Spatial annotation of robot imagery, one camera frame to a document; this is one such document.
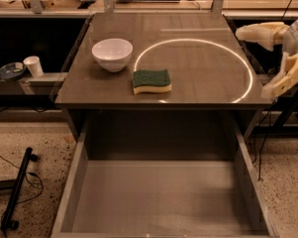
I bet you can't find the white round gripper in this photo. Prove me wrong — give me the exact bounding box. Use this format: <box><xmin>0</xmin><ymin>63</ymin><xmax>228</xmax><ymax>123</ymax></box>
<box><xmin>236</xmin><ymin>19</ymin><xmax>298</xmax><ymax>99</ymax></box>

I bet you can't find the green and yellow sponge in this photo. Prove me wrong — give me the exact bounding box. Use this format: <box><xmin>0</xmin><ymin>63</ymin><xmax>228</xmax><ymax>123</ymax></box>
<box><xmin>133</xmin><ymin>69</ymin><xmax>171</xmax><ymax>95</ymax></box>

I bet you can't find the open grey top drawer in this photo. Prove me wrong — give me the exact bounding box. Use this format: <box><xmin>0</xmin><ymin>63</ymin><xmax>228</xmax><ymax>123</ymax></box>
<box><xmin>50</xmin><ymin>110</ymin><xmax>278</xmax><ymax>238</ymax></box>

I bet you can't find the grey cabinet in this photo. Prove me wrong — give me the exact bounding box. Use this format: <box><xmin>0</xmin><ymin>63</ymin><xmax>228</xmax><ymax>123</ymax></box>
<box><xmin>55</xmin><ymin>12</ymin><xmax>271</xmax><ymax>137</ymax></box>

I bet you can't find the white bowl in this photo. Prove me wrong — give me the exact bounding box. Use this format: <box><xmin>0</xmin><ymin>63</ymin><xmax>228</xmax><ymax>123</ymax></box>
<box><xmin>91</xmin><ymin>39</ymin><xmax>133</xmax><ymax>72</ymax></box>

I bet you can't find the low shelf on left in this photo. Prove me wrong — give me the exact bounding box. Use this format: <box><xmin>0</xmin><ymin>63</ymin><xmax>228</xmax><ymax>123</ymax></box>
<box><xmin>0</xmin><ymin>72</ymin><xmax>67</xmax><ymax>95</ymax></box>

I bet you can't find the white paper cup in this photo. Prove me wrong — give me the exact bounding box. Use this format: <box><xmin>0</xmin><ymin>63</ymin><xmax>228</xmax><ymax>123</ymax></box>
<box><xmin>23</xmin><ymin>56</ymin><xmax>44</xmax><ymax>77</ymax></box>

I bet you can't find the dark plate with items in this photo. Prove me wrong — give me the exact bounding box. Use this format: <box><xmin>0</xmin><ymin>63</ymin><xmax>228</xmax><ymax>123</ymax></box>
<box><xmin>0</xmin><ymin>62</ymin><xmax>26</xmax><ymax>80</ymax></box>

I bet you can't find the black bar on floor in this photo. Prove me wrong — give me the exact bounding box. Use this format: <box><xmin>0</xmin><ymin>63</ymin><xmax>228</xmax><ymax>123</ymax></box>
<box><xmin>0</xmin><ymin>148</ymin><xmax>38</xmax><ymax>232</ymax></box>

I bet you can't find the black cable on floor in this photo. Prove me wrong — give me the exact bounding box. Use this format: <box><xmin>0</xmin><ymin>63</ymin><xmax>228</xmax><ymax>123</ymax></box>
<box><xmin>0</xmin><ymin>145</ymin><xmax>45</xmax><ymax>238</ymax></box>

